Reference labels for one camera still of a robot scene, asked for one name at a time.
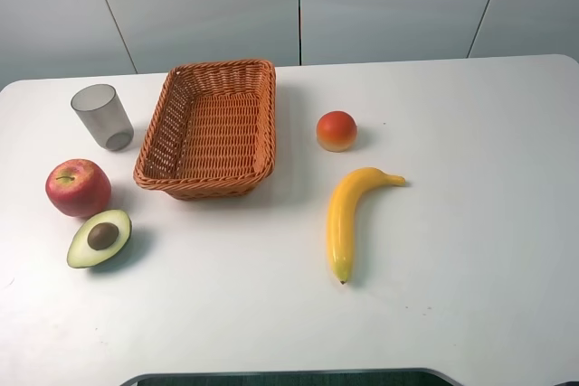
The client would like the halved avocado with pit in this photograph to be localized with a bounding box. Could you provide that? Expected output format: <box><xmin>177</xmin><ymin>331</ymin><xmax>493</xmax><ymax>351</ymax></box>
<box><xmin>66</xmin><ymin>210</ymin><xmax>132</xmax><ymax>268</ymax></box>

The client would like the orange wicker basket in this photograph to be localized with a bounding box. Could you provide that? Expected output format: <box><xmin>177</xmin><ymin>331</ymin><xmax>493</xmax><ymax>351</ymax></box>
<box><xmin>133</xmin><ymin>59</ymin><xmax>276</xmax><ymax>201</ymax></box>

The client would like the red orange tomato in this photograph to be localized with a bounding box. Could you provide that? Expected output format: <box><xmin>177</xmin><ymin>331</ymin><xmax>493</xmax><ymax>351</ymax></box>
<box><xmin>316</xmin><ymin>110</ymin><xmax>357</xmax><ymax>153</ymax></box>

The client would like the yellow banana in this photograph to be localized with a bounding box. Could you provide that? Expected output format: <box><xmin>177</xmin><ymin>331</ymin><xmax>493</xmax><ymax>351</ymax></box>
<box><xmin>326</xmin><ymin>167</ymin><xmax>406</xmax><ymax>285</ymax></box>

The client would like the grey mesh cup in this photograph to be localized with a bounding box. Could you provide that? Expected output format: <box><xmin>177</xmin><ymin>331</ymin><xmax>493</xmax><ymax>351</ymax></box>
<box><xmin>71</xmin><ymin>84</ymin><xmax>134</xmax><ymax>151</ymax></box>

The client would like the red apple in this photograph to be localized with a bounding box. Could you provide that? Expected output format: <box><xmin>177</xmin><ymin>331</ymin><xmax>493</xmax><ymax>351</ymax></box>
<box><xmin>45</xmin><ymin>159</ymin><xmax>111</xmax><ymax>218</ymax></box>

